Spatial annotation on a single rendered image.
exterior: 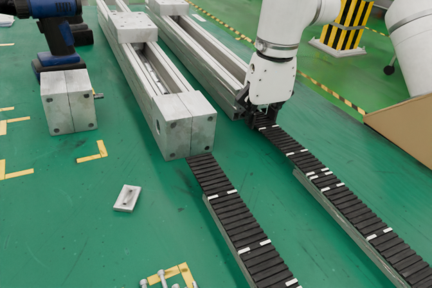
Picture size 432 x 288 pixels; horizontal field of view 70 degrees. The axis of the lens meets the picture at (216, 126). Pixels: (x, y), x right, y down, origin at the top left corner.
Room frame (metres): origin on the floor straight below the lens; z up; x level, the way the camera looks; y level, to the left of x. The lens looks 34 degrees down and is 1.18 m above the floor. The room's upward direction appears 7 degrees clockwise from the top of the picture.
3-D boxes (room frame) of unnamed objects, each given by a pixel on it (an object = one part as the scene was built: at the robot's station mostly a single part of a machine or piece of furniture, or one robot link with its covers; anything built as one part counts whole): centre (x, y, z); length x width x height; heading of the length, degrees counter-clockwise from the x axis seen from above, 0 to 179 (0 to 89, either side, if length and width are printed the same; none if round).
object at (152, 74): (0.90, 0.28, 0.82); 0.80 x 0.10 x 0.09; 29
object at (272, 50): (0.60, -0.10, 0.98); 0.09 x 0.08 x 0.03; 119
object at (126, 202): (0.34, 0.13, 0.78); 0.05 x 0.03 x 0.01; 178
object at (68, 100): (0.55, 0.30, 0.83); 0.11 x 0.10 x 0.10; 119
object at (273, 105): (0.62, -0.14, 0.82); 0.03 x 0.03 x 0.07; 29
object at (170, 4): (1.21, 0.23, 0.87); 0.16 x 0.11 x 0.07; 29
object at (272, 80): (0.60, -0.10, 0.92); 0.10 x 0.07 x 0.11; 119
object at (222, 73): (0.99, 0.11, 0.82); 0.80 x 0.10 x 0.09; 29
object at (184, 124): (0.51, 0.06, 0.83); 0.12 x 0.09 x 0.10; 119
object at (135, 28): (0.90, 0.28, 0.87); 0.16 x 0.11 x 0.07; 29
